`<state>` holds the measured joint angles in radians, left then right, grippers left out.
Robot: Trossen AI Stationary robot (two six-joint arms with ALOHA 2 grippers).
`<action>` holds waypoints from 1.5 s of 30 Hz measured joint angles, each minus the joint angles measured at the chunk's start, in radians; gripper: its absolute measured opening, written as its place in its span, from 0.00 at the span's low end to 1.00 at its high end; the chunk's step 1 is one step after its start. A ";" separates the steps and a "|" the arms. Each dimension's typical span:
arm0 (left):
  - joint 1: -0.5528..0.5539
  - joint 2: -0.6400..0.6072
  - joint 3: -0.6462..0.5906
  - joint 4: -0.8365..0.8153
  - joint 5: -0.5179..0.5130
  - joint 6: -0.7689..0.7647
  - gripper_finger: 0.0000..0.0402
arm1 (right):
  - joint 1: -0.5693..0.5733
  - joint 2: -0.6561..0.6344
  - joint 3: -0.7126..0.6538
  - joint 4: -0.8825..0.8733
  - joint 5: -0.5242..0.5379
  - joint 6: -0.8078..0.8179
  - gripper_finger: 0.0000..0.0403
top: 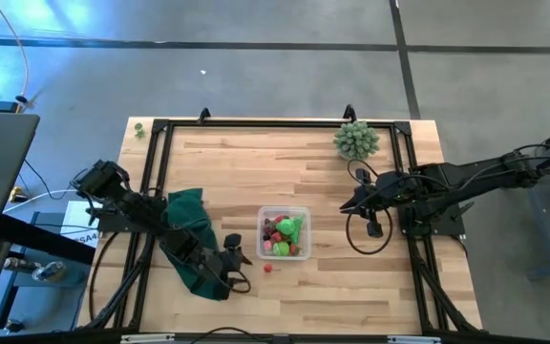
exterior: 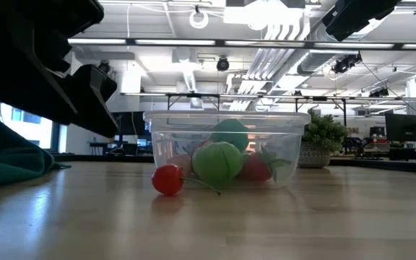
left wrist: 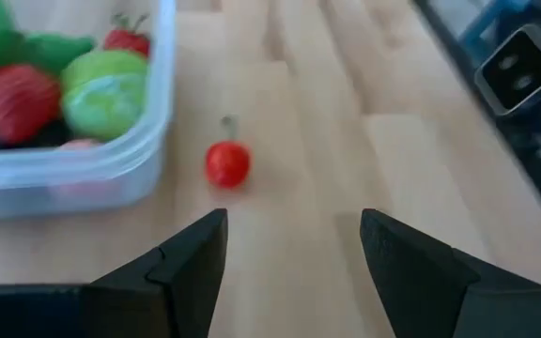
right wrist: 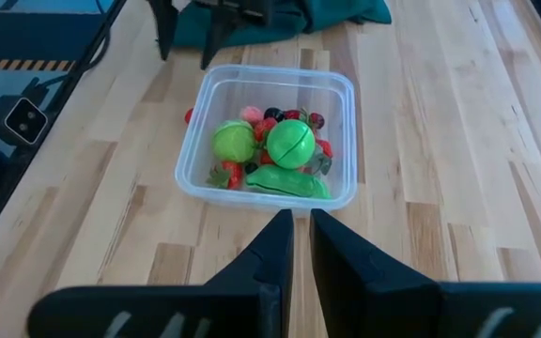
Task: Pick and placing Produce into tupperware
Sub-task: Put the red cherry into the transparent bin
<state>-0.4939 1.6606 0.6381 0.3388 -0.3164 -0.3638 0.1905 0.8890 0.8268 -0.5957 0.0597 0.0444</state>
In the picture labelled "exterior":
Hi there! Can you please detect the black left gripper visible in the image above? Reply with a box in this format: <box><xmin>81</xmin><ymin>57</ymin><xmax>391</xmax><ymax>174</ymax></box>
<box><xmin>0</xmin><ymin>0</ymin><xmax>119</xmax><ymax>138</ymax></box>

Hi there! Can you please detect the potted faux green plant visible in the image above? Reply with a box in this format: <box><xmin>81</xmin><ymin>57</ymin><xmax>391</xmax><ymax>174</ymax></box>
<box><xmin>300</xmin><ymin>108</ymin><xmax>349</xmax><ymax>169</ymax></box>

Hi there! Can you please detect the black ceiling spotlight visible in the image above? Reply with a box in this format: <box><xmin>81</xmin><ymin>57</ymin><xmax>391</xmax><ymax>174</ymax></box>
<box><xmin>216</xmin><ymin>56</ymin><xmax>230</xmax><ymax>72</ymax></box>

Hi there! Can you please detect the black ceiling camera cluster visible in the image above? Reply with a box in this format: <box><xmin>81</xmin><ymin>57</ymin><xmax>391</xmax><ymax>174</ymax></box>
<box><xmin>330</xmin><ymin>53</ymin><xmax>363</xmax><ymax>75</ymax></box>

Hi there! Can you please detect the dark green cloth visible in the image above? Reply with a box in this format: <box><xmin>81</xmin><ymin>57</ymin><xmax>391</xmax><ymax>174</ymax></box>
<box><xmin>0</xmin><ymin>104</ymin><xmax>72</xmax><ymax>192</ymax></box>

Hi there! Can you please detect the green toy lime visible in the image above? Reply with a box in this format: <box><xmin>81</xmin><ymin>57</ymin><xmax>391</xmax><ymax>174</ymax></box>
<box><xmin>192</xmin><ymin>141</ymin><xmax>245</xmax><ymax>188</ymax></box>

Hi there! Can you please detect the silver ribbed air duct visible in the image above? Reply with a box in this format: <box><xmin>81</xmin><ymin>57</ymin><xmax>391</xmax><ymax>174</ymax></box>
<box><xmin>296</xmin><ymin>21</ymin><xmax>342</xmax><ymax>75</ymax></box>

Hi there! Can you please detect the clear plastic tupperware container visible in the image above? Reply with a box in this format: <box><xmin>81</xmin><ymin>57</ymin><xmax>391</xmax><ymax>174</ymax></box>
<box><xmin>142</xmin><ymin>110</ymin><xmax>312</xmax><ymax>189</ymax></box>

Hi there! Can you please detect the black metal background frame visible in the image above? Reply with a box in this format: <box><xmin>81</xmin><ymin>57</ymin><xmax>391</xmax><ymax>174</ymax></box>
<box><xmin>166</xmin><ymin>92</ymin><xmax>348</xmax><ymax>127</ymax></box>

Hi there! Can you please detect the pink toy fruit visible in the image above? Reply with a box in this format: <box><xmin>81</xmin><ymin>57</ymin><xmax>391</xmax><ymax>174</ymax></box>
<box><xmin>166</xmin><ymin>154</ymin><xmax>195</xmax><ymax>178</ymax></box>

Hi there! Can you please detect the dark office desk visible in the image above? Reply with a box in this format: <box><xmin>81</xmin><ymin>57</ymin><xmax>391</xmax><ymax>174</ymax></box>
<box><xmin>88</xmin><ymin>140</ymin><xmax>153</xmax><ymax>156</ymax></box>

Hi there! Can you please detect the red toy strawberry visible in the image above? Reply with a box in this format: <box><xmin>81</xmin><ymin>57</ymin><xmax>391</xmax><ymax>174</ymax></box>
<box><xmin>237</xmin><ymin>148</ymin><xmax>293</xmax><ymax>183</ymax></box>

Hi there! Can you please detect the long ceiling light bar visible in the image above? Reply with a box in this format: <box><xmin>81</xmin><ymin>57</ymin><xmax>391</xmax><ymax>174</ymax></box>
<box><xmin>66</xmin><ymin>38</ymin><xmax>416</xmax><ymax>51</ymax></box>

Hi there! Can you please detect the red toy cherry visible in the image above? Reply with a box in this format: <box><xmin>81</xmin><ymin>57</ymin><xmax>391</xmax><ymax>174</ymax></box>
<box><xmin>151</xmin><ymin>164</ymin><xmax>222</xmax><ymax>197</ymax></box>

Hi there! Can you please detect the large office window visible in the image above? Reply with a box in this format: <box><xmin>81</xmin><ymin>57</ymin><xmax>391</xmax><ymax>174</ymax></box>
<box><xmin>0</xmin><ymin>93</ymin><xmax>68</xmax><ymax>155</ymax></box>

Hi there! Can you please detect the black computer monitor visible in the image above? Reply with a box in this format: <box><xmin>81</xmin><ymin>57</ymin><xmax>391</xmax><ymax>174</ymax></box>
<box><xmin>384</xmin><ymin>113</ymin><xmax>416</xmax><ymax>143</ymax></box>
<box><xmin>116</xmin><ymin>110</ymin><xmax>147</xmax><ymax>137</ymax></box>

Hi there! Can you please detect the white cable coil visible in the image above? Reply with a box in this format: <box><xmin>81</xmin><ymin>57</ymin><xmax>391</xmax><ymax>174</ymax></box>
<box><xmin>188</xmin><ymin>9</ymin><xmax>209</xmax><ymax>30</ymax></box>

